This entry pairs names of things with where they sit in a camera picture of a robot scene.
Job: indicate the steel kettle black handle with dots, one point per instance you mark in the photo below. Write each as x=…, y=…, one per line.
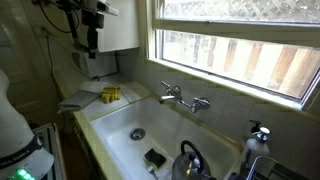
x=190, y=165

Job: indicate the chrome wall tap faucet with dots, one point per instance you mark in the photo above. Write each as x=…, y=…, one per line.
x=175, y=93

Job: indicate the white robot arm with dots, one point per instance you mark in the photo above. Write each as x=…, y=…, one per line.
x=24, y=77

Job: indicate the window with white frame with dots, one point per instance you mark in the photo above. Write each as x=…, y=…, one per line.
x=268, y=48

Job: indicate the grey folded cloth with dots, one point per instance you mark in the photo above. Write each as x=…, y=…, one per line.
x=77, y=101

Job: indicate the white kitchen sink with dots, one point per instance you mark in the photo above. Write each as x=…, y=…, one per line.
x=165, y=130

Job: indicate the black yellow sponge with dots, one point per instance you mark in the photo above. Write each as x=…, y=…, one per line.
x=154, y=157

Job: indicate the metal spoon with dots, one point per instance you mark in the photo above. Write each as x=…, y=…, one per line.
x=151, y=170

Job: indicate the white soap pump bottle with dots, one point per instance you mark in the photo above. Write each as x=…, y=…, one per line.
x=256, y=146

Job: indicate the white upper cabinet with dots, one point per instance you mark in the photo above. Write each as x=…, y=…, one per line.
x=120, y=23

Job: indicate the sink drain strainer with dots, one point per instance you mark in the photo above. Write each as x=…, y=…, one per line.
x=137, y=134

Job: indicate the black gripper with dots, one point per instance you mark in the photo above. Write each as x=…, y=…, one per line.
x=92, y=15

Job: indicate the dish drying rack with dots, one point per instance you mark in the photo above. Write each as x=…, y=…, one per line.
x=266, y=168

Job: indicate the white countertop appliance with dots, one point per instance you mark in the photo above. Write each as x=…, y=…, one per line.
x=103, y=63

